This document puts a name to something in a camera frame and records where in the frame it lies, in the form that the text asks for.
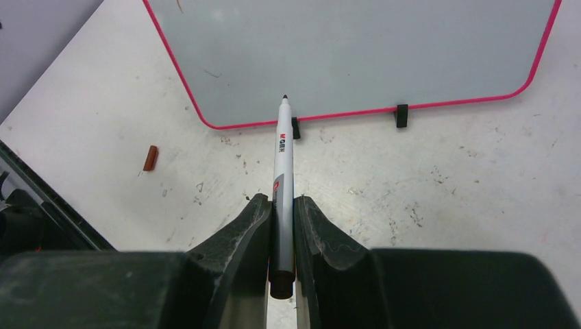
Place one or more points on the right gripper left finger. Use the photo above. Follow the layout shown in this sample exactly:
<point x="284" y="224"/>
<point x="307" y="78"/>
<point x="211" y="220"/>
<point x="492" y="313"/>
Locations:
<point x="221" y="283"/>

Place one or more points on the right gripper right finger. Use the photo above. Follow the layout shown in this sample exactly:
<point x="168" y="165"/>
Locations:
<point x="342" y="284"/>

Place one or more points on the white whiteboard marker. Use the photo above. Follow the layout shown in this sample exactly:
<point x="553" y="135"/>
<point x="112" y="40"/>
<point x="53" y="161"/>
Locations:
<point x="282" y="258"/>

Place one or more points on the red marker cap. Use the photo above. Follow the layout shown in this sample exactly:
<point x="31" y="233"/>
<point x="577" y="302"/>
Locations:
<point x="151" y="158"/>

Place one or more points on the pink framed whiteboard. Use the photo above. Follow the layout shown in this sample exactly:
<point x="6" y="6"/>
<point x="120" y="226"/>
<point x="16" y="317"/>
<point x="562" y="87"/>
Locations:
<point x="237" y="59"/>

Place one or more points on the black whiteboard stand foot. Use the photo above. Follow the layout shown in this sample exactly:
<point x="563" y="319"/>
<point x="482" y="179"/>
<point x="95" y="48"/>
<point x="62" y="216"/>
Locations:
<point x="401" y="115"/>

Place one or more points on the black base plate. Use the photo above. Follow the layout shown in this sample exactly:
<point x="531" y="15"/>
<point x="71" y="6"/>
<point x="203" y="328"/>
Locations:
<point x="34" y="218"/>

